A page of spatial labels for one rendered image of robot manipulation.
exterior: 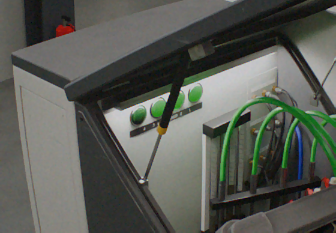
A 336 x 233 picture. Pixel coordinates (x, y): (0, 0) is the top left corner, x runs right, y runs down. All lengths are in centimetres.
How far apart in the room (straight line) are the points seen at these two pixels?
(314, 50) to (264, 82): 17
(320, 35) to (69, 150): 74
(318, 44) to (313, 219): 91
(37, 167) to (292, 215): 92
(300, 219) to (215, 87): 80
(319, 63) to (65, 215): 80
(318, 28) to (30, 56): 77
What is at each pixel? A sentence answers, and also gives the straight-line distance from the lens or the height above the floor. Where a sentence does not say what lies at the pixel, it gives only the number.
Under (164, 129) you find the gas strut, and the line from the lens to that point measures 140.
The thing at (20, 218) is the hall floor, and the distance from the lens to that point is 389.
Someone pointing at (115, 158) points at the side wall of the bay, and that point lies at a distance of 153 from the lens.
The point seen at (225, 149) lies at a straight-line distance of 178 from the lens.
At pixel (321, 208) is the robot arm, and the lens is 113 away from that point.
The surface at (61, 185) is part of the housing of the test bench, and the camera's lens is 177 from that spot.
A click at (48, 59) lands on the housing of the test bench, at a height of 150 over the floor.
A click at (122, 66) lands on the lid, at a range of 137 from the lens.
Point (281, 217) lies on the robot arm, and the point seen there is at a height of 149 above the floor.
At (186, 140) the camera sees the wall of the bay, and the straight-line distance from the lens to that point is 181.
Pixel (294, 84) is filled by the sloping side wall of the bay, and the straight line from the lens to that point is 199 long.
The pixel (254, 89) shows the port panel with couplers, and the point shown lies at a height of 132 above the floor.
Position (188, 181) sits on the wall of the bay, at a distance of 187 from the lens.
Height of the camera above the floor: 208
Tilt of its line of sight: 24 degrees down
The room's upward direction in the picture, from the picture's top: 2 degrees counter-clockwise
